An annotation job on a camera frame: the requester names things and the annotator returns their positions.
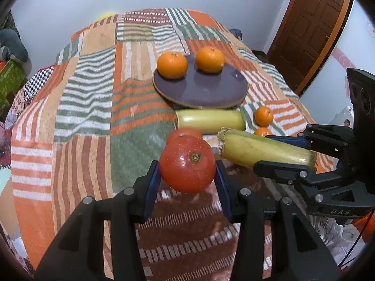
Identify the black cable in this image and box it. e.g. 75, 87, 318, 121
340, 231, 367, 270

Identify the purple round plate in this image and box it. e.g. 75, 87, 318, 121
152, 54, 249, 110

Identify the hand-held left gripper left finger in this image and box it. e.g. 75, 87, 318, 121
34, 160, 161, 281

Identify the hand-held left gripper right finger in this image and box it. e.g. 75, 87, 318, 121
215, 159, 343, 281

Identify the green cardboard box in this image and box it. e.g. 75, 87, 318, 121
0, 60, 27, 112

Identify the yellow corn cob with husk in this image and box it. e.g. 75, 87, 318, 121
217, 127, 317, 170

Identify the large orange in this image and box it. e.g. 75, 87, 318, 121
157, 52, 188, 79
195, 46, 225, 74

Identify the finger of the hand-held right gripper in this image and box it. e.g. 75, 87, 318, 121
265, 124, 356, 155
253, 160, 375, 218

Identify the black white checkered cloth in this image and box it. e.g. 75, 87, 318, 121
23, 66, 56, 106

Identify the pink wall sticker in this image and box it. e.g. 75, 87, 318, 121
332, 47, 356, 71

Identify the red tomato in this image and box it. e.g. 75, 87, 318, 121
159, 135, 217, 194
165, 127, 203, 145

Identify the striped patchwork blanket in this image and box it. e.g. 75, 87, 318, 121
10, 7, 337, 281

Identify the brown wooden door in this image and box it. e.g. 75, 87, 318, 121
266, 0, 353, 97

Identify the orange clothing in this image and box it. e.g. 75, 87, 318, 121
352, 209, 375, 243

